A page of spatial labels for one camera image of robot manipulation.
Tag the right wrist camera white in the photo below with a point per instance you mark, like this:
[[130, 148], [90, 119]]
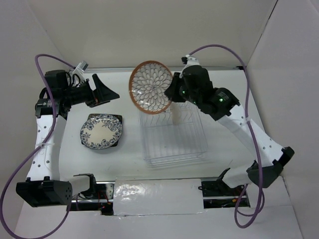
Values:
[[189, 60]]

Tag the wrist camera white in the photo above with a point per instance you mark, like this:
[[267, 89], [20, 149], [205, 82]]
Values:
[[189, 60], [80, 69]]

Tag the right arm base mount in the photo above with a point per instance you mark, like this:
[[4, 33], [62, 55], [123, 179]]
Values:
[[215, 196]]

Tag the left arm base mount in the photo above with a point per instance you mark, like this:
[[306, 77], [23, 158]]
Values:
[[100, 201]]

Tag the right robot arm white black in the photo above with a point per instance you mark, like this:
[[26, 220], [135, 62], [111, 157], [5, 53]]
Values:
[[271, 157]]

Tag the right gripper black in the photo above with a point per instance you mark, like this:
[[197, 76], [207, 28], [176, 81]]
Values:
[[171, 90]]

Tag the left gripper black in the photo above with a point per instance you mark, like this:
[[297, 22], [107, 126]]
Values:
[[101, 93]]

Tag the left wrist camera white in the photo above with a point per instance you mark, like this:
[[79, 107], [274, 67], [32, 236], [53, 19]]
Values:
[[80, 69]]

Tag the beige plate blue swirl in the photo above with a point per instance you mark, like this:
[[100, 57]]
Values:
[[175, 113]]

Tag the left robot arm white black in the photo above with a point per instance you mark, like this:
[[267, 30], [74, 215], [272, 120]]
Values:
[[43, 185]]

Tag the white wire dish rack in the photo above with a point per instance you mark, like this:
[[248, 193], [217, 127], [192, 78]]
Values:
[[165, 145]]

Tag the brown rim floral bowl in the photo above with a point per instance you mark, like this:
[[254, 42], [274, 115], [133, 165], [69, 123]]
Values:
[[147, 84]]

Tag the blue floral white plate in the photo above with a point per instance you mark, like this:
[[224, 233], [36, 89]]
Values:
[[101, 132]]

